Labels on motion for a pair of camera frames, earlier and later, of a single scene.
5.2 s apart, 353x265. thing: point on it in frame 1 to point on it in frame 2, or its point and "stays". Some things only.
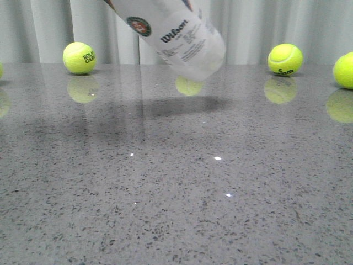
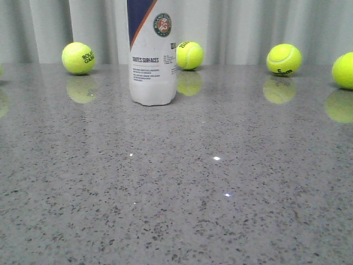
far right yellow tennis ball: (343, 71) stays
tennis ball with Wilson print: (285, 59) stays
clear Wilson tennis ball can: (178, 33) to (152, 43)
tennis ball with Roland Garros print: (79, 58) stays
